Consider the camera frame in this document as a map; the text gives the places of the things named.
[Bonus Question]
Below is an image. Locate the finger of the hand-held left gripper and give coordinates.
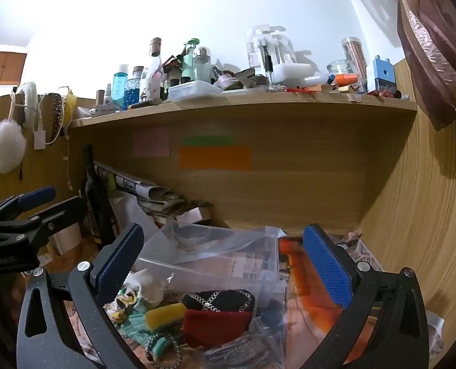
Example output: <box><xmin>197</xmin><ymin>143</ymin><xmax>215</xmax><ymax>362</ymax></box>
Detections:
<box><xmin>0</xmin><ymin>196</ymin><xmax>88</xmax><ymax>252</ymax></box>
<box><xmin>0</xmin><ymin>185</ymin><xmax>57</xmax><ymax>225</ymax></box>

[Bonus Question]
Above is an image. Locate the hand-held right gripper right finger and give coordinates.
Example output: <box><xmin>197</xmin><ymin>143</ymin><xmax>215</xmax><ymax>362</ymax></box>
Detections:
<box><xmin>297</xmin><ymin>224</ymin><xmax>430</xmax><ymax>369</ymax></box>

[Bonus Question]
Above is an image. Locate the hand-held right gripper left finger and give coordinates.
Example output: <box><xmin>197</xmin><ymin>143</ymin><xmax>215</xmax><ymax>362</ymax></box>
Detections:
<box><xmin>17</xmin><ymin>222</ymin><xmax>146</xmax><ymax>369</ymax></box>

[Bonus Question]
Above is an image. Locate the yellow sponge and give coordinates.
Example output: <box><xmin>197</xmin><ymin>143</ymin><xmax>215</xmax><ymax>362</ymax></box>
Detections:
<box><xmin>144</xmin><ymin>303</ymin><xmax>188</xmax><ymax>331</ymax></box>

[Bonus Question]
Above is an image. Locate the green cloth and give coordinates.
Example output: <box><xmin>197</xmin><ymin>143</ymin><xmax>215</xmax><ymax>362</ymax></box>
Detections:
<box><xmin>118</xmin><ymin>311</ymin><xmax>183</xmax><ymax>358</ymax></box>

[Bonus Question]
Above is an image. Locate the clear plastic bin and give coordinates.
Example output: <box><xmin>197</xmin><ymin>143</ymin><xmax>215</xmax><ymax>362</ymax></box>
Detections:
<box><xmin>134</xmin><ymin>221</ymin><xmax>286</xmax><ymax>308</ymax></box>

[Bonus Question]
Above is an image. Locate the black white braided cord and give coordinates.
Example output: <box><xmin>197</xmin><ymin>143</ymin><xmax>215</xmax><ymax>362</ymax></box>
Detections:
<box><xmin>145</xmin><ymin>332</ymin><xmax>184</xmax><ymax>369</ymax></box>

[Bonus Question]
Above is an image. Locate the black chain-patterned pouch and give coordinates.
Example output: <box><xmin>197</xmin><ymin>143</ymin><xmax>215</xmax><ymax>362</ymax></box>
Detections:
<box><xmin>181</xmin><ymin>289</ymin><xmax>256</xmax><ymax>316</ymax></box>

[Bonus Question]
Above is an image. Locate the red cloth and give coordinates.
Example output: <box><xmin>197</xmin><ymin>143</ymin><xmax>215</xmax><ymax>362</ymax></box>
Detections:
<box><xmin>182</xmin><ymin>308</ymin><xmax>254</xmax><ymax>350</ymax></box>

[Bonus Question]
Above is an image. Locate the orange plastic bag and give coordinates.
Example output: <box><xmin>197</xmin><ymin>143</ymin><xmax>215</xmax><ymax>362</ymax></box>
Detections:
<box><xmin>278</xmin><ymin>236</ymin><xmax>375</xmax><ymax>354</ymax></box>

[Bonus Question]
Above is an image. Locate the dark wine bottle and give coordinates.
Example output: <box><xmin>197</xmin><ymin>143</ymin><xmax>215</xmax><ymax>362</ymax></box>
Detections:
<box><xmin>81</xmin><ymin>145</ymin><xmax>115</xmax><ymax>244</ymax></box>

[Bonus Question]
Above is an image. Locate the white cloth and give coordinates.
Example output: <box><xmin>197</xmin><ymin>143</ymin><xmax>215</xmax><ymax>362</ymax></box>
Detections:
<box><xmin>126</xmin><ymin>269</ymin><xmax>171</xmax><ymax>302</ymax></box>

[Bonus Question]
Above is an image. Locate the yellow patterned cloth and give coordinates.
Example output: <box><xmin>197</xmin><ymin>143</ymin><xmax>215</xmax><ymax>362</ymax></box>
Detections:
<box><xmin>105</xmin><ymin>286</ymin><xmax>140</xmax><ymax>321</ymax></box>

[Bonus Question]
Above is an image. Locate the crumpled printed paper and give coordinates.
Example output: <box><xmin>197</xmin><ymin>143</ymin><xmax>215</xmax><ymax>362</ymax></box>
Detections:
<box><xmin>336</xmin><ymin>228</ymin><xmax>384</xmax><ymax>273</ymax></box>

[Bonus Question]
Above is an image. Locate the white fluffy puff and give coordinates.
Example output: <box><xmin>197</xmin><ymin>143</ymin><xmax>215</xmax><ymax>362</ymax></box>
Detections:
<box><xmin>0</xmin><ymin>120</ymin><xmax>27</xmax><ymax>173</ymax></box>

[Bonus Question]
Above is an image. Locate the stack of newspapers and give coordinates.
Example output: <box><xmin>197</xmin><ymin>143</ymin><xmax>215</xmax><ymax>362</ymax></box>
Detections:
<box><xmin>93</xmin><ymin>163</ymin><xmax>213</xmax><ymax>227</ymax></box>

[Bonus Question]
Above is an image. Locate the brown studded headband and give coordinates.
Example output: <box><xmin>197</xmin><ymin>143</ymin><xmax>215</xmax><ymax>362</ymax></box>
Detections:
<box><xmin>47</xmin><ymin>93</ymin><xmax>65</xmax><ymax>143</ymax></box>

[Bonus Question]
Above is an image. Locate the white fluffy headband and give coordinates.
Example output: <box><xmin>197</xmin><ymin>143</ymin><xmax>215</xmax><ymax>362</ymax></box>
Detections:
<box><xmin>21</xmin><ymin>81</ymin><xmax>40</xmax><ymax>129</ymax></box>

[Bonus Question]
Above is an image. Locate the small white cardboard box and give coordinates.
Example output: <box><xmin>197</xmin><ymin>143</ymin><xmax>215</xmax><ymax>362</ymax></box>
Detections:
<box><xmin>176</xmin><ymin>207</ymin><xmax>213</xmax><ymax>225</ymax></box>

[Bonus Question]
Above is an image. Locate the yellow headband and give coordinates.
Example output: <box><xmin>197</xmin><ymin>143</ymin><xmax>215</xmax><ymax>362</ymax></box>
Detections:
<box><xmin>65</xmin><ymin>91</ymin><xmax>77</xmax><ymax>124</ymax></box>

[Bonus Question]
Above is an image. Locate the white tube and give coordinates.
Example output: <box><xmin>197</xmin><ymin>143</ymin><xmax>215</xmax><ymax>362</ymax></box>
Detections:
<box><xmin>90</xmin><ymin>105</ymin><xmax>125</xmax><ymax>115</ymax></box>

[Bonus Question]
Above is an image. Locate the pink sticky note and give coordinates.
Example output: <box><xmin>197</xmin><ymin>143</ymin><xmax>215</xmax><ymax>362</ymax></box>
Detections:
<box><xmin>133</xmin><ymin>127</ymin><xmax>171</xmax><ymax>157</ymax></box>

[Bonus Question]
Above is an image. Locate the blue liquid bottle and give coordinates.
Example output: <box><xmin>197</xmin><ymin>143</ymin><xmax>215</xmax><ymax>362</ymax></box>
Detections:
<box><xmin>112</xmin><ymin>64</ymin><xmax>129</xmax><ymax>109</ymax></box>

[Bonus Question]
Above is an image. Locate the black marker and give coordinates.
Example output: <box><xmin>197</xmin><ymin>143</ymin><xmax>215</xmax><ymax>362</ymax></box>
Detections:
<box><xmin>127</xmin><ymin>98</ymin><xmax>163</xmax><ymax>110</ymax></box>

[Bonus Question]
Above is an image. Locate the orange sticky note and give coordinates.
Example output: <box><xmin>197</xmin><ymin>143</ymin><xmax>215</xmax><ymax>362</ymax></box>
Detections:
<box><xmin>179</xmin><ymin>146</ymin><xmax>252</xmax><ymax>170</ymax></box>

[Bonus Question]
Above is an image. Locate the blue bead jar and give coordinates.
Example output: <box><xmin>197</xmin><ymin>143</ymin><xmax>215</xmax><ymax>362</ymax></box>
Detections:
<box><xmin>124</xmin><ymin>66</ymin><xmax>146</xmax><ymax>108</ymax></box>

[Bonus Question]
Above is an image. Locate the green sticky note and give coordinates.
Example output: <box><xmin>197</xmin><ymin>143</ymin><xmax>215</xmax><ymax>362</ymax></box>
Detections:
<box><xmin>182</xmin><ymin>135</ymin><xmax>232</xmax><ymax>147</ymax></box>

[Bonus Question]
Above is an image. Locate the clear glass bottle foil top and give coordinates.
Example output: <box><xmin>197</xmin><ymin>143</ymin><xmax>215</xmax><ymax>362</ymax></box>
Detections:
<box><xmin>140</xmin><ymin>38</ymin><xmax>165</xmax><ymax>102</ymax></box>

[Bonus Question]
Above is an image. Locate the wooden shelf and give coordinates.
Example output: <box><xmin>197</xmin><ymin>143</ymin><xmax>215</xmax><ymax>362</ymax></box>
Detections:
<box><xmin>69</xmin><ymin>88</ymin><xmax>419</xmax><ymax>129</ymax></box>

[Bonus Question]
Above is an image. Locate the flat clear plastic box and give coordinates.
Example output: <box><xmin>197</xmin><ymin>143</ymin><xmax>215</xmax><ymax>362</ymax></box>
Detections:
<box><xmin>167</xmin><ymin>81</ymin><xmax>224</xmax><ymax>101</ymax></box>

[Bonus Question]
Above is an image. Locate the white foam box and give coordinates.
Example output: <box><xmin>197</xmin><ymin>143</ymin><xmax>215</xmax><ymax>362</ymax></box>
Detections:
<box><xmin>270</xmin><ymin>62</ymin><xmax>313</xmax><ymax>87</ymax></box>

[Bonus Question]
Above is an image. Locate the glass jar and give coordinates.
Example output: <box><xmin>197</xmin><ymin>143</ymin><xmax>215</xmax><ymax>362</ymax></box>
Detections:
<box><xmin>327</xmin><ymin>59</ymin><xmax>353</xmax><ymax>84</ymax></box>

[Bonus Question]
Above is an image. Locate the blue pencil sharpener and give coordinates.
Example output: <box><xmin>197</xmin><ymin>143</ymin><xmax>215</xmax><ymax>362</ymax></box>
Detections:
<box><xmin>373</xmin><ymin>56</ymin><xmax>398</xmax><ymax>93</ymax></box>

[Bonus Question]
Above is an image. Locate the mint green pump bottle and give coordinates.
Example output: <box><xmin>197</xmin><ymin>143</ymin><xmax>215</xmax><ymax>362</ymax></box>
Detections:
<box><xmin>181</xmin><ymin>38</ymin><xmax>200</xmax><ymax>85</ymax></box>

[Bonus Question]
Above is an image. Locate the clear bottle silver cap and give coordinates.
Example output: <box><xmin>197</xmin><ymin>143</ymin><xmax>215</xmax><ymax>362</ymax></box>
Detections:
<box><xmin>193</xmin><ymin>46</ymin><xmax>212</xmax><ymax>84</ymax></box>

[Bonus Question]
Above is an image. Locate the tall clear pencil canister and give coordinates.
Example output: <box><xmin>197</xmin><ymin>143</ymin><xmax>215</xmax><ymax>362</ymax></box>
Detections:
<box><xmin>341</xmin><ymin>37</ymin><xmax>369</xmax><ymax>93</ymax></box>

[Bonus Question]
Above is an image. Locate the purple spray bottle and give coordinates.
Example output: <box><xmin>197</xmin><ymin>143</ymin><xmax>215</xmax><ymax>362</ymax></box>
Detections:
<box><xmin>212</xmin><ymin>65</ymin><xmax>234</xmax><ymax>90</ymax></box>

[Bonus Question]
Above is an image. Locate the clear blister package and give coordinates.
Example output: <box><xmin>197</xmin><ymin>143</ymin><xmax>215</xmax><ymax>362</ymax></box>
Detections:
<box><xmin>245</xmin><ymin>25</ymin><xmax>296</xmax><ymax>70</ymax></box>

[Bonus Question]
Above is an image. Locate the pink curtain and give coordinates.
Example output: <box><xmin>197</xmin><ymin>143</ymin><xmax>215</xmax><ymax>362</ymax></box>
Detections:
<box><xmin>324</xmin><ymin>0</ymin><xmax>456</xmax><ymax>131</ymax></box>

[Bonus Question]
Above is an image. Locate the wooden wall cabinet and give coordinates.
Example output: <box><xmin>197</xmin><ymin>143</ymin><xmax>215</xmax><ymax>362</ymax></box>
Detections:
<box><xmin>0</xmin><ymin>51</ymin><xmax>27</xmax><ymax>84</ymax></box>

